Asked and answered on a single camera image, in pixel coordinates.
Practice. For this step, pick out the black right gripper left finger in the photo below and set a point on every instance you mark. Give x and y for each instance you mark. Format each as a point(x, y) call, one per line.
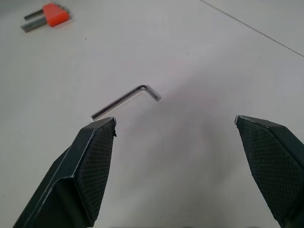
point(71, 180)

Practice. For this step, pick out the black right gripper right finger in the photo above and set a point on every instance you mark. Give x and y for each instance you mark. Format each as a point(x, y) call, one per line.
point(273, 171)

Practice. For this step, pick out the silver hex key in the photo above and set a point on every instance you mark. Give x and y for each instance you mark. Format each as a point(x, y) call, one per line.
point(123, 102)

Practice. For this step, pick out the grey metal prong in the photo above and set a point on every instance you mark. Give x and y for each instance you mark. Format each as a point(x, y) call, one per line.
point(33, 24)

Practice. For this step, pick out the hex key set red holder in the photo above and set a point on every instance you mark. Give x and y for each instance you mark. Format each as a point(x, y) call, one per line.
point(54, 13)

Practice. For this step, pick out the dark metal prong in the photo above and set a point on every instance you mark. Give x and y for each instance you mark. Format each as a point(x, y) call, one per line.
point(33, 15)

